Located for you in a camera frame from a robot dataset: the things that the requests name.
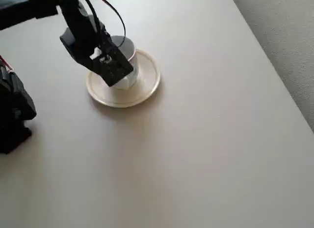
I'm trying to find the red wire loop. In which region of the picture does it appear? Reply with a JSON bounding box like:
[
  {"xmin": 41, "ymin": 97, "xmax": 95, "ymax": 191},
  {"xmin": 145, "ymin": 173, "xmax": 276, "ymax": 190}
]
[{"xmin": 0, "ymin": 55, "xmax": 13, "ymax": 73}]

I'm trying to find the cream saucer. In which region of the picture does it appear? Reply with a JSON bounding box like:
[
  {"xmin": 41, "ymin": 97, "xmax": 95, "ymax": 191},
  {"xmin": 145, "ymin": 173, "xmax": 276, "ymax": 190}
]
[{"xmin": 86, "ymin": 48, "xmax": 161, "ymax": 108}]

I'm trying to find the white ceramic mug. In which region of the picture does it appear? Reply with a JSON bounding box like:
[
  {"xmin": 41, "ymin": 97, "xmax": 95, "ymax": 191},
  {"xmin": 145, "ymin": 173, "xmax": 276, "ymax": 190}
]
[{"xmin": 109, "ymin": 35, "xmax": 140, "ymax": 90}]

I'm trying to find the black camera cable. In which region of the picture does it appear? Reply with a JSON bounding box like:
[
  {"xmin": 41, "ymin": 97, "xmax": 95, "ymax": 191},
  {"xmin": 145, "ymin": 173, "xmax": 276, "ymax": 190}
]
[{"xmin": 78, "ymin": 0, "xmax": 128, "ymax": 48}]

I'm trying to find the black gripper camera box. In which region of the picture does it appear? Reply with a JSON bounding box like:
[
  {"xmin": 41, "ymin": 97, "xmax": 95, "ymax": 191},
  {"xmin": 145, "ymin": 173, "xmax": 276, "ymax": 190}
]
[{"xmin": 90, "ymin": 40, "xmax": 134, "ymax": 87}]

